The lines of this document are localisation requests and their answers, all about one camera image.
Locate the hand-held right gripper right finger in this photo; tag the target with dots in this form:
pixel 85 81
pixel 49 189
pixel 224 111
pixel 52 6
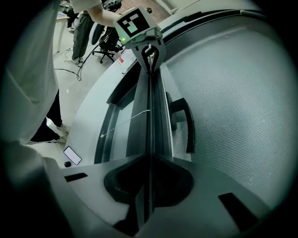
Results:
pixel 209 197

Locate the white table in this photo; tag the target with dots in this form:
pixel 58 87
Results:
pixel 61 32

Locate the smartphone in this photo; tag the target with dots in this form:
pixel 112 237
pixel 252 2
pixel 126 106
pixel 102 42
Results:
pixel 72 155

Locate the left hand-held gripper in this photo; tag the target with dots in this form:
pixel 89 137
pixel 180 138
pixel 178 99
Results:
pixel 139 39

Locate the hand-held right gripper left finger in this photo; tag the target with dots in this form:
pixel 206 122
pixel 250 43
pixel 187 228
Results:
pixel 93 186

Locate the black fisheye camera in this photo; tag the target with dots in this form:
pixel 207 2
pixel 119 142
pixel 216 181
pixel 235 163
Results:
pixel 152 34

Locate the person's black trousers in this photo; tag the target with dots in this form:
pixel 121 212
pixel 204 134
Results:
pixel 54 111

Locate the white windowsill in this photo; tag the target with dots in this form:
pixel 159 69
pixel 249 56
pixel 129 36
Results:
pixel 93 104

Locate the person's left forearm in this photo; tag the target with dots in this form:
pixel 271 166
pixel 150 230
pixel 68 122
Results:
pixel 104 15

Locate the person's white shirt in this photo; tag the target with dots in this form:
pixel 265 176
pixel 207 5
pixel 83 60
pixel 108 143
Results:
pixel 25 58

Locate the person's sneaker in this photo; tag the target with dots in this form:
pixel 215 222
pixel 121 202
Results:
pixel 46 140
pixel 63 129

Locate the black office chair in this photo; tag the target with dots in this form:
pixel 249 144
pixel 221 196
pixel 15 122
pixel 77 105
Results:
pixel 104 46

